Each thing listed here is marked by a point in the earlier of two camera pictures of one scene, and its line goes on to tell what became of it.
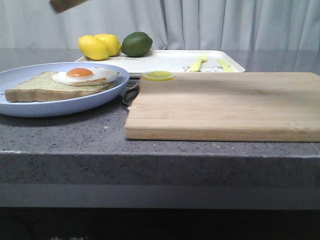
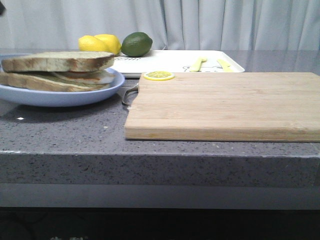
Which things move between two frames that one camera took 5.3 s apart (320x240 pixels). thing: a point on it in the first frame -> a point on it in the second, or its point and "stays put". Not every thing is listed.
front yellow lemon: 93,48 stays put
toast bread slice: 59,6 -> 58,61
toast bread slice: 42,87 stays put
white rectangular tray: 178,61 stays put
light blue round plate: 10,76 -> 33,96
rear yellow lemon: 111,44 stays put
